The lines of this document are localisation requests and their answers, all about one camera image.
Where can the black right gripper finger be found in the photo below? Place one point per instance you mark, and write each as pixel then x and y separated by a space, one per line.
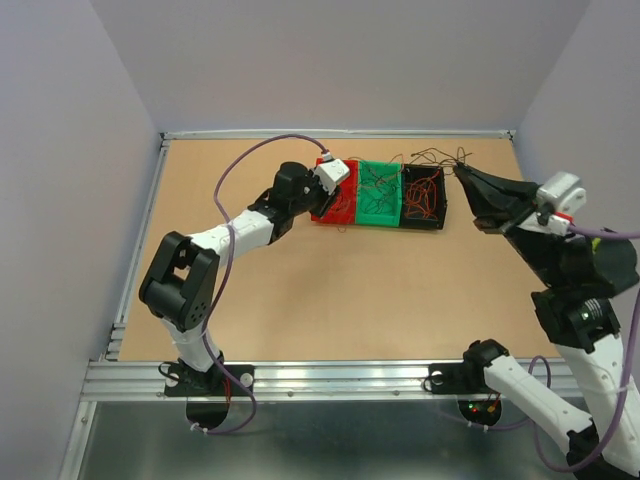
pixel 495 199
pixel 502 223

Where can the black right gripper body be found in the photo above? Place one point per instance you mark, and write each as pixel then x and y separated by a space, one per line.
pixel 540 250

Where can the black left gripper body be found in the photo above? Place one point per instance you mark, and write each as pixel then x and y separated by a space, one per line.
pixel 314 195

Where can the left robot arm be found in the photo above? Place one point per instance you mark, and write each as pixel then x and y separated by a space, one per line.
pixel 178 287

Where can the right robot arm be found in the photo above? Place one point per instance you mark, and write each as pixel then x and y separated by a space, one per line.
pixel 602 441

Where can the red plastic bin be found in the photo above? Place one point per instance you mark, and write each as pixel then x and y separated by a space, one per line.
pixel 343 211

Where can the green plastic bin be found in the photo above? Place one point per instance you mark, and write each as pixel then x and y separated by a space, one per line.
pixel 379 197

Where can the black plastic bin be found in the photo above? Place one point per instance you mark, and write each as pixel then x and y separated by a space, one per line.
pixel 424 202

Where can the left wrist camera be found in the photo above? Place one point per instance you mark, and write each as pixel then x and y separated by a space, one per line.
pixel 331 172

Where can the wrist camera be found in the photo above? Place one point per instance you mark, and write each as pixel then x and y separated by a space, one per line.
pixel 331 172
pixel 556 203

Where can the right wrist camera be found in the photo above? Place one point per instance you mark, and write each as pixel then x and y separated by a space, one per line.
pixel 556 203

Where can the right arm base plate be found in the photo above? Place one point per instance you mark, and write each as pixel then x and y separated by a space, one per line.
pixel 458 378

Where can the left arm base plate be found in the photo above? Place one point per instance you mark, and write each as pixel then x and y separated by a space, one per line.
pixel 182 381

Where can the aluminium front rail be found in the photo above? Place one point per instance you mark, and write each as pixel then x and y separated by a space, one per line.
pixel 273 381

